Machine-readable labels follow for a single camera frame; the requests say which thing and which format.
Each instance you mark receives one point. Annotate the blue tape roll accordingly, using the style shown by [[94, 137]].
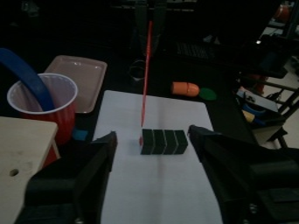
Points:
[[253, 110]]

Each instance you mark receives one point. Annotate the white cutting board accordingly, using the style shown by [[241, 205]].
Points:
[[155, 180]]

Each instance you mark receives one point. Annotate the dark green sushi roll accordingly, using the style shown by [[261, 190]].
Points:
[[163, 142]]

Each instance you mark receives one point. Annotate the orange toy food piece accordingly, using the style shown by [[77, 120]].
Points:
[[185, 88]]

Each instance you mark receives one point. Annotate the black chair frame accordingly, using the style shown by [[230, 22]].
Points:
[[282, 93]]

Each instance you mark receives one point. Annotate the pink rectangular plate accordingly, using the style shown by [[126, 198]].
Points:
[[83, 75]]

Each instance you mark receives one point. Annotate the light wooden board with hole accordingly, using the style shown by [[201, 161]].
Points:
[[19, 157]]

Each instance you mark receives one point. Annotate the thin red toy knife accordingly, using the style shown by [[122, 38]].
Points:
[[146, 87]]

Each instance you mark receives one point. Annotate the white box on shelf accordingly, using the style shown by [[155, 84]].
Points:
[[257, 100]]

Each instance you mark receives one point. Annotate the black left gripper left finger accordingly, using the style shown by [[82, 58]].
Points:
[[66, 180]]

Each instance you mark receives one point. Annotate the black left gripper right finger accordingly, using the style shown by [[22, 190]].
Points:
[[249, 180]]

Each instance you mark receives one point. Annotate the red plastic cup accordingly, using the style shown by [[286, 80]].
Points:
[[62, 116]]

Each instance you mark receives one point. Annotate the blue plastic utensil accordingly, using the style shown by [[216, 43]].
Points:
[[31, 78]]

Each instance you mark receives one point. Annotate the small blue toy piece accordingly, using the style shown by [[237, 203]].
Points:
[[81, 134]]

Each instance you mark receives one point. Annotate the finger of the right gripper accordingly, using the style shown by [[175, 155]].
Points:
[[159, 23], [141, 26]]

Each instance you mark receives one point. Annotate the green round toy slice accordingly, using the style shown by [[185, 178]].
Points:
[[208, 94]]

